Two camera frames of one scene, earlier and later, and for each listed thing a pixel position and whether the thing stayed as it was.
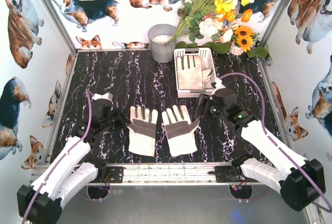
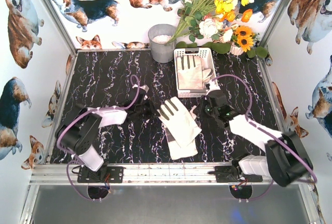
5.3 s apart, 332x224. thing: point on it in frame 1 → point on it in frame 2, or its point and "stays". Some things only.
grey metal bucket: (158, 35) stays
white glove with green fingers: (207, 74) stays
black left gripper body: (114, 117) → (146, 108)
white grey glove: (189, 72) stays
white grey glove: (142, 136) → (182, 125)
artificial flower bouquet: (212, 5) stays
